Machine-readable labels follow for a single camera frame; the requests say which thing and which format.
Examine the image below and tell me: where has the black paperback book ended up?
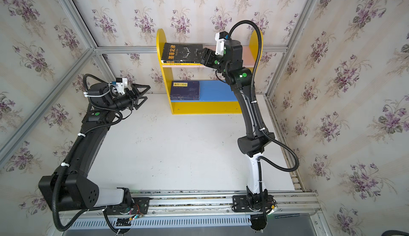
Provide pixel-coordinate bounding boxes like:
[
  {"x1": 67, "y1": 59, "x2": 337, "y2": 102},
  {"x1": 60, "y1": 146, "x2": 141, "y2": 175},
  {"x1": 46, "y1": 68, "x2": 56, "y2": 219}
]
[{"x1": 161, "y1": 43, "x2": 203, "y2": 63}]

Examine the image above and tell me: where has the dark blue text-covered book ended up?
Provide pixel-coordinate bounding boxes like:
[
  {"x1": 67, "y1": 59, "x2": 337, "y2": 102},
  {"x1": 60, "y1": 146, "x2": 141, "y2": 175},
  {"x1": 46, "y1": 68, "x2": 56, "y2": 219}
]
[{"x1": 170, "y1": 81, "x2": 200, "y2": 96}]

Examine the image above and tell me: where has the yellow paperback book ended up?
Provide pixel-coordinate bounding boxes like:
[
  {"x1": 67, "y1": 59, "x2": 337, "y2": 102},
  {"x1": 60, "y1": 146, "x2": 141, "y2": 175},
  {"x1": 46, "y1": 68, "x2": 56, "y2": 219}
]
[{"x1": 160, "y1": 60, "x2": 204, "y2": 68}]

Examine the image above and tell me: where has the navy book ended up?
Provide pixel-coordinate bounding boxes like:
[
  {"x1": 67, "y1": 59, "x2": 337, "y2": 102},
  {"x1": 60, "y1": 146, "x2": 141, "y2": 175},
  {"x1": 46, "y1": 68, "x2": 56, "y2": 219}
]
[
  {"x1": 170, "y1": 95, "x2": 200, "y2": 100},
  {"x1": 170, "y1": 96, "x2": 200, "y2": 100},
  {"x1": 171, "y1": 100, "x2": 200, "y2": 103}
]

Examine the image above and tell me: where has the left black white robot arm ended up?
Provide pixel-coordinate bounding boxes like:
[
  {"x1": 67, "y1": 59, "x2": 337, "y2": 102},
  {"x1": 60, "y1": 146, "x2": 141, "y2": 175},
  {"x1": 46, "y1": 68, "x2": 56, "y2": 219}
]
[{"x1": 38, "y1": 82, "x2": 150, "y2": 213}]

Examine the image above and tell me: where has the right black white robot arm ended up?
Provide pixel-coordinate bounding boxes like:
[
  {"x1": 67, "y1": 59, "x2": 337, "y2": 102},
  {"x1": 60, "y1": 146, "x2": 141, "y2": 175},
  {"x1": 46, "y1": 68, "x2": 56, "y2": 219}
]
[{"x1": 200, "y1": 38, "x2": 270, "y2": 211}]

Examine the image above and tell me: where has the yellow pink blue bookshelf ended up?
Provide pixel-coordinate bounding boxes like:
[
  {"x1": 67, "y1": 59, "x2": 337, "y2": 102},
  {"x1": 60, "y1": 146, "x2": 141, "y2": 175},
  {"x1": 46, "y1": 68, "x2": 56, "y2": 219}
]
[{"x1": 156, "y1": 28, "x2": 265, "y2": 116}]

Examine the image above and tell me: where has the white ventilation grille strip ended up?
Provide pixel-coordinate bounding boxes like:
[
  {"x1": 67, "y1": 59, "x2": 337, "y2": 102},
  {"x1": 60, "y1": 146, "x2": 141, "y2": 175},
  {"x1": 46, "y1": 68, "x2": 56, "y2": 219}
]
[{"x1": 71, "y1": 215, "x2": 251, "y2": 230}]

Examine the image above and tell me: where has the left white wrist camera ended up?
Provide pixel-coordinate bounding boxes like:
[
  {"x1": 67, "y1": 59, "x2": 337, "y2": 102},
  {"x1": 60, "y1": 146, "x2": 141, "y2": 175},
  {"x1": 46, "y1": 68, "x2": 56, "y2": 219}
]
[{"x1": 109, "y1": 77, "x2": 128, "y2": 97}]

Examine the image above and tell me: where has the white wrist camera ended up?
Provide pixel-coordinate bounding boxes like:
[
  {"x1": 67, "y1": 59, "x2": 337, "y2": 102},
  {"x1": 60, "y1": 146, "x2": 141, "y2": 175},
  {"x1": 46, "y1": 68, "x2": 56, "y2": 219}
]
[
  {"x1": 109, "y1": 77, "x2": 128, "y2": 97},
  {"x1": 215, "y1": 31, "x2": 229, "y2": 56}
]

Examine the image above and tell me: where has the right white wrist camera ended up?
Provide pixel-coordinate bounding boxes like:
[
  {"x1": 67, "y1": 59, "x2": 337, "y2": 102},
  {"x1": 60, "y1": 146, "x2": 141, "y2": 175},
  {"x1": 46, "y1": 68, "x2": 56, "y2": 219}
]
[{"x1": 215, "y1": 31, "x2": 229, "y2": 56}]

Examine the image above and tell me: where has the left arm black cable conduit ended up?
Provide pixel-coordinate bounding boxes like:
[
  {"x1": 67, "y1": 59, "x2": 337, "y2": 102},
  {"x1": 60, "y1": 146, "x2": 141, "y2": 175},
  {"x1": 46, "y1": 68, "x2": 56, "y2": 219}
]
[{"x1": 52, "y1": 74, "x2": 128, "y2": 233}]

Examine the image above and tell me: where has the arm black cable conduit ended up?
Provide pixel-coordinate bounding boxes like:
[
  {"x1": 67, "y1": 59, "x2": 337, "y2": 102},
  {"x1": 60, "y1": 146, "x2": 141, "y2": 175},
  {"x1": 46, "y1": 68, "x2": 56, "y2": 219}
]
[
  {"x1": 227, "y1": 19, "x2": 300, "y2": 205},
  {"x1": 52, "y1": 74, "x2": 128, "y2": 233}
]

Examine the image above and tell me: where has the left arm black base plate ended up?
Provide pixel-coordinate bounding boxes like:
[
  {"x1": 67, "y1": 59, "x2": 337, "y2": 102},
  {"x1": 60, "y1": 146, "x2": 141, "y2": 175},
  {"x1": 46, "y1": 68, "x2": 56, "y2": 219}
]
[{"x1": 105, "y1": 196, "x2": 150, "y2": 216}]

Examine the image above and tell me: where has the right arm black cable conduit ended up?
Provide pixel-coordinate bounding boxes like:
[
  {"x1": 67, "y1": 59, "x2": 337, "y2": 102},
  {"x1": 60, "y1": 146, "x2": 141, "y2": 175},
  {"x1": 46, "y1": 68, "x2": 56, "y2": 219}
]
[{"x1": 227, "y1": 19, "x2": 300, "y2": 205}]

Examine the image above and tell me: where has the aluminium mounting rail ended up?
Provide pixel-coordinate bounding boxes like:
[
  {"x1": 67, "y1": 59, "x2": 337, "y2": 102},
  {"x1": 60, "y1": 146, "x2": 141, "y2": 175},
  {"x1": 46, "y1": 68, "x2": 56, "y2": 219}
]
[{"x1": 55, "y1": 189, "x2": 322, "y2": 219}]

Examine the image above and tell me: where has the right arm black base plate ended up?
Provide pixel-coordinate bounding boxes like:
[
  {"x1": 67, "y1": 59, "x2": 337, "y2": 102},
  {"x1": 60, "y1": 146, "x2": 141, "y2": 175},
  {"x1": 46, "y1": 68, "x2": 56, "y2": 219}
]
[{"x1": 232, "y1": 193, "x2": 277, "y2": 213}]

